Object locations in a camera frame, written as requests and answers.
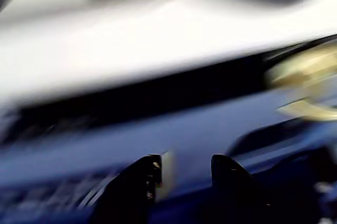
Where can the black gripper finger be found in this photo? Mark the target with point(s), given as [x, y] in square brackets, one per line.
[237, 197]
[126, 197]

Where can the blue mat with dish-rack print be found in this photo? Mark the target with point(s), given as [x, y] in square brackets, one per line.
[171, 132]

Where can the cream round object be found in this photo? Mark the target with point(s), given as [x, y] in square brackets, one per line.
[305, 71]

